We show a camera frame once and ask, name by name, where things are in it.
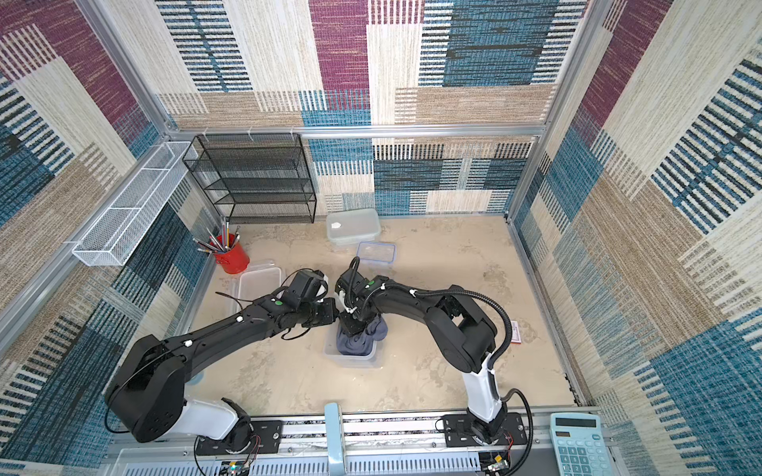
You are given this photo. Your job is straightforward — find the black mesh shelf rack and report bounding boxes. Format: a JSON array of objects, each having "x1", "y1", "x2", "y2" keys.
[{"x1": 183, "y1": 133, "x2": 317, "y2": 224}]

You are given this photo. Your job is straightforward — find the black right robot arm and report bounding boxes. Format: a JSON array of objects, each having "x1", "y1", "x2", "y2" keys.
[{"x1": 335, "y1": 269, "x2": 513, "y2": 444}]

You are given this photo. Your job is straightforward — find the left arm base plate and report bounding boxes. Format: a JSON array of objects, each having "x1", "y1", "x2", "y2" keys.
[{"x1": 194, "y1": 420, "x2": 284, "y2": 456}]

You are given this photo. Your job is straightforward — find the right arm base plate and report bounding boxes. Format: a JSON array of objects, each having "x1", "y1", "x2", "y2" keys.
[{"x1": 440, "y1": 412, "x2": 529, "y2": 447}]

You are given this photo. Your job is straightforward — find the red pen cup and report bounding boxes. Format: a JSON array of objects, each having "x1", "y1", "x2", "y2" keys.
[{"x1": 212, "y1": 233, "x2": 250, "y2": 275}]

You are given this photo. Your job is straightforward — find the clear lunch box lid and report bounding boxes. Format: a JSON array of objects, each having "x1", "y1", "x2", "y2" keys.
[{"x1": 229, "y1": 260, "x2": 284, "y2": 305}]

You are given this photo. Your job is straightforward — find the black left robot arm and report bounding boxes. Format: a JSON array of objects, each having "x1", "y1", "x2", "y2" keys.
[{"x1": 105, "y1": 295, "x2": 339, "y2": 443}]

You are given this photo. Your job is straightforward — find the light blue calculator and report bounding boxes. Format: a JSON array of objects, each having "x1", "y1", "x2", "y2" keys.
[{"x1": 551, "y1": 413, "x2": 615, "y2": 476}]

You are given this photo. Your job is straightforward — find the large clear plastic lunch box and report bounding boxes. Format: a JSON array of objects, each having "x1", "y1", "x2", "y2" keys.
[{"x1": 323, "y1": 315, "x2": 389, "y2": 369}]

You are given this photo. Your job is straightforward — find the dark blue cloth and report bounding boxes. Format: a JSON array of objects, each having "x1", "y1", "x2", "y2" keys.
[{"x1": 337, "y1": 315, "x2": 388, "y2": 356}]

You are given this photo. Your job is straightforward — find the white mesh wall basket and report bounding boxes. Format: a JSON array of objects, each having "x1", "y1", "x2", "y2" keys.
[{"x1": 73, "y1": 142, "x2": 190, "y2": 267}]

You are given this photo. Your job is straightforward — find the small blue-rimmed lunch box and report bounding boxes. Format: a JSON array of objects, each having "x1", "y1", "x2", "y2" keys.
[{"x1": 356, "y1": 241, "x2": 397, "y2": 267}]

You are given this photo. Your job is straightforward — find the aluminium front rail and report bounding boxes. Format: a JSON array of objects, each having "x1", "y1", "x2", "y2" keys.
[{"x1": 100, "y1": 407, "x2": 602, "y2": 476}]

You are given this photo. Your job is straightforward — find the light blue rail clamp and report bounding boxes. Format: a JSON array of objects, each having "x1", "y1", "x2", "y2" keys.
[{"x1": 325, "y1": 403, "x2": 346, "y2": 476}]

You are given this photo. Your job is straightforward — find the small red white card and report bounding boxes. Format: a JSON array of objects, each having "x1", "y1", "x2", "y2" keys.
[{"x1": 511, "y1": 321, "x2": 522, "y2": 344}]

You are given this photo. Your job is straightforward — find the lidded green-tinted lunch box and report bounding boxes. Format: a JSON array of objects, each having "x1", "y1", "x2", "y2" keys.
[{"x1": 325, "y1": 208, "x2": 381, "y2": 247}]

